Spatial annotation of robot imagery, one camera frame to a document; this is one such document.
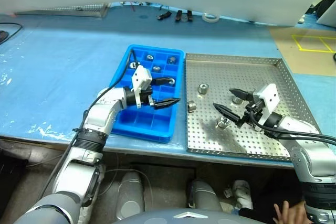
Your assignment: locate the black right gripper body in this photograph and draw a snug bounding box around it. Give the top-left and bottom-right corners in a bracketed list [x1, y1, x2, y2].
[236, 99, 265, 130]

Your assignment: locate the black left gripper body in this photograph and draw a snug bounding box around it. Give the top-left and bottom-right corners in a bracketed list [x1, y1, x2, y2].
[140, 84, 156, 106]

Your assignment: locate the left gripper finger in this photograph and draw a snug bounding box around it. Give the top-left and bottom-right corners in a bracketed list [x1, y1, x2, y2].
[151, 77, 173, 86]
[153, 97, 182, 110]

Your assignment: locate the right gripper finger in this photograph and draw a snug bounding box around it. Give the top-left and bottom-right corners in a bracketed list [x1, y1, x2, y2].
[228, 88, 254, 102]
[213, 102, 241, 126]

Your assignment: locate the blue compartment tray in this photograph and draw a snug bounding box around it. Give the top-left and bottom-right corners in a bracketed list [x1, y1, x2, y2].
[110, 44, 184, 144]

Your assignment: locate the bare person hand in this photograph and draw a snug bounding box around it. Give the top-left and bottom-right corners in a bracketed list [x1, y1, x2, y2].
[272, 199, 313, 224]

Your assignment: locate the perforated metal tray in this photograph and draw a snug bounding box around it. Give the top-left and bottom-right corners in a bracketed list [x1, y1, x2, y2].
[185, 52, 322, 162]

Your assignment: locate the brown cardboard sheet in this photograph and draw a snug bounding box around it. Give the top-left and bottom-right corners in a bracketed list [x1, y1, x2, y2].
[269, 26, 336, 78]

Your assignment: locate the white crumpled cloth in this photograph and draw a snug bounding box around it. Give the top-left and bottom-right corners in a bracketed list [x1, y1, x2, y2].
[224, 179, 254, 210]

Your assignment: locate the grey rounded shape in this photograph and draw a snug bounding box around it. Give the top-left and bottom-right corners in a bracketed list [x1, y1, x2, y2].
[115, 170, 145, 221]
[185, 178, 224, 212]

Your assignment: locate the flat perforated metal plate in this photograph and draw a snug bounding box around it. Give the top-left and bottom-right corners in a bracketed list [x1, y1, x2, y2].
[14, 3, 111, 19]

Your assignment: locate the white foam panel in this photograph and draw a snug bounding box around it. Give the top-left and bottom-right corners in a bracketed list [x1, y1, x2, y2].
[316, 6, 336, 28]

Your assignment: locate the grey robot torso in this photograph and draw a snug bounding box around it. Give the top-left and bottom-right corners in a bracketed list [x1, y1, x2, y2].
[110, 209, 263, 224]

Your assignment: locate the black bulky object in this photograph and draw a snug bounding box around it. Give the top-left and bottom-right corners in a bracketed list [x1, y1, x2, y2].
[304, 0, 336, 19]

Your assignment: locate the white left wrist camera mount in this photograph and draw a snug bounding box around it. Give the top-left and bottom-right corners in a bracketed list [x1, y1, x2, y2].
[131, 66, 153, 109]

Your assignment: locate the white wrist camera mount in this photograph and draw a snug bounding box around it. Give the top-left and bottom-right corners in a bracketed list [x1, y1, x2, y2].
[131, 66, 153, 109]
[252, 83, 279, 124]

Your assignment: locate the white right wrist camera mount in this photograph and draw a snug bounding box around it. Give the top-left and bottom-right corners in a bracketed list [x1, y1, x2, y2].
[252, 83, 279, 124]

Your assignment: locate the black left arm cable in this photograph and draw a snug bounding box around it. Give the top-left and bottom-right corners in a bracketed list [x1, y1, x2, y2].
[39, 49, 140, 204]

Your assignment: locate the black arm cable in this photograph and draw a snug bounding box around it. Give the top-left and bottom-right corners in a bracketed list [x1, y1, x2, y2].
[248, 110, 336, 146]
[39, 49, 140, 204]

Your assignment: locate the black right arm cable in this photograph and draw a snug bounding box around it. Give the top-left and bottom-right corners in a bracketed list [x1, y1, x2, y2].
[248, 110, 336, 146]

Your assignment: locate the white tape ring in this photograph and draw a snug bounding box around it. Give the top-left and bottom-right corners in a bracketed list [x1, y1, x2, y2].
[202, 13, 221, 23]

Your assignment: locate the thin black table cable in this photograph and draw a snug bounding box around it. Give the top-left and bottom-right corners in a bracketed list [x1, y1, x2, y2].
[0, 22, 24, 44]

